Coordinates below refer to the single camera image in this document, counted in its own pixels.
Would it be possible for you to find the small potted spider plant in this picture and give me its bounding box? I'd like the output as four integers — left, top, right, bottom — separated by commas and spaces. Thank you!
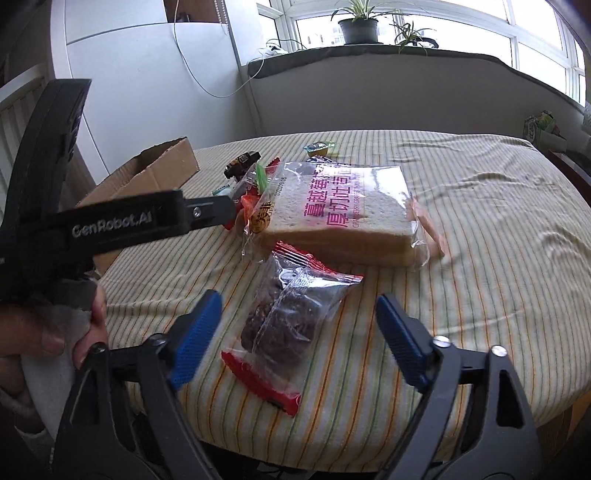
390, 14, 439, 56

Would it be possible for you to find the sliced bread packet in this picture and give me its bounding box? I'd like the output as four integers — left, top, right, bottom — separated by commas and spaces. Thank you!
242, 161, 432, 268

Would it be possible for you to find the dark wooden furniture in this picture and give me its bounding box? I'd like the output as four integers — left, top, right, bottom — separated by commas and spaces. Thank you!
547, 148, 591, 190

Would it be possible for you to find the potted plant in grey pot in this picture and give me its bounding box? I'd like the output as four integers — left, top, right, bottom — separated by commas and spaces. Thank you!
330, 0, 393, 45

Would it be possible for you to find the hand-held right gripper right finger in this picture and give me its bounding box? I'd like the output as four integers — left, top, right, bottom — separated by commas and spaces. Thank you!
374, 293, 543, 480

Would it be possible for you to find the black yellow snack packet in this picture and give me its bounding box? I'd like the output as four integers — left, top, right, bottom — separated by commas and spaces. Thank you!
224, 151, 263, 181

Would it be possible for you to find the red snack packet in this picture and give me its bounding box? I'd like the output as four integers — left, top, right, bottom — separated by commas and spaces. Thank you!
222, 194, 264, 232

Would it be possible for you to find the pink sausage snack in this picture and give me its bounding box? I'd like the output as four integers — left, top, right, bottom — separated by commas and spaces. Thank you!
411, 198, 448, 257

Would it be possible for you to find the clear green-striped snack packet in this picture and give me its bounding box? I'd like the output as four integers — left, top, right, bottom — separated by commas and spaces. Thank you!
240, 159, 282, 204

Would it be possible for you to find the white cabinet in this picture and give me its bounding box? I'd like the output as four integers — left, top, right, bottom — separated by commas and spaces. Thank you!
48, 0, 259, 181

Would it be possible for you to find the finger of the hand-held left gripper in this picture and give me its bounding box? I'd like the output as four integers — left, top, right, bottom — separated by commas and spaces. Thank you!
185, 195, 237, 230

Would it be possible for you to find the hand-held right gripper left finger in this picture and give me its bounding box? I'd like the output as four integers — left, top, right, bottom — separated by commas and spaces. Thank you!
53, 290, 225, 480

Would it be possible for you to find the brown carton on cabinet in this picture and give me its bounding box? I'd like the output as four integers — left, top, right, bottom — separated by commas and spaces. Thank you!
164, 0, 222, 23

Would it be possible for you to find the white slatted radiator cover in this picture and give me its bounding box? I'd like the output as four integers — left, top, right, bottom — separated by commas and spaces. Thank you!
0, 65, 51, 195

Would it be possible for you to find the striped tablecloth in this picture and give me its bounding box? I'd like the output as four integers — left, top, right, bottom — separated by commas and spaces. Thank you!
95, 129, 591, 453

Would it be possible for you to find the brownie packet with red ends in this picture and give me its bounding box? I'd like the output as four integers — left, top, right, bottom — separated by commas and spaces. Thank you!
221, 240, 365, 417

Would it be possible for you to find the person's left hand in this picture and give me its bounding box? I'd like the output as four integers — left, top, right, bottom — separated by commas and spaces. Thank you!
0, 277, 109, 393

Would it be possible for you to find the green snack carton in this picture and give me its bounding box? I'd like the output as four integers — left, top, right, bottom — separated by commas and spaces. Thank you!
523, 111, 568, 153

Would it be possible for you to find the white cable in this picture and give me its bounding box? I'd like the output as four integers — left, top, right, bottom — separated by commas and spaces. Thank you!
173, 0, 278, 99

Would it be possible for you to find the brown cardboard box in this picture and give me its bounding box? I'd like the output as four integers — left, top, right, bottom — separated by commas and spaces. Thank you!
76, 136, 201, 273

